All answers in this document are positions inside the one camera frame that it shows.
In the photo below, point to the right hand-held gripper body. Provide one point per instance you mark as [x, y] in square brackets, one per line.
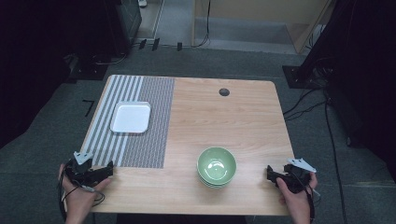
[297, 180]

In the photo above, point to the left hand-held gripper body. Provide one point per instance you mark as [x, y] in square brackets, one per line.
[81, 169]

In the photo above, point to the white square plate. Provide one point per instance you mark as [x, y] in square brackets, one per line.
[130, 117]

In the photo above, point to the green ceramic bowl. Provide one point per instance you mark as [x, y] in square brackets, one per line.
[214, 184]
[216, 165]
[215, 187]

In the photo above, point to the person's right hand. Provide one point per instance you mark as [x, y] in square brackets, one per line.
[297, 202]

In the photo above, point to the person's left hand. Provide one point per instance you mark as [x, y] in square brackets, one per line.
[79, 199]

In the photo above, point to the grey striped woven placemat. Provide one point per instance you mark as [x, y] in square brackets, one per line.
[149, 146]

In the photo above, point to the round grey table grommet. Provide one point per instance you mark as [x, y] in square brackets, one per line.
[224, 92]

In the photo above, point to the dark curtain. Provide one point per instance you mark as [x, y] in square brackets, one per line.
[367, 77]
[37, 62]

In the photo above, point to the small black floor block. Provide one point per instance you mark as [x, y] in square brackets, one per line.
[179, 46]
[142, 44]
[155, 44]

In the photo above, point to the dark cabinet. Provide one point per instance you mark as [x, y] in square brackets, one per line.
[124, 25]

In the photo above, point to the light wooden shelf unit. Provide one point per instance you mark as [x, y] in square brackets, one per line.
[299, 28]

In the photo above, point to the small white object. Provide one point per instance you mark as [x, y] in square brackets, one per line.
[142, 2]

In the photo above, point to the black stand base plate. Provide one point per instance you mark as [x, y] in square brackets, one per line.
[88, 71]
[295, 77]

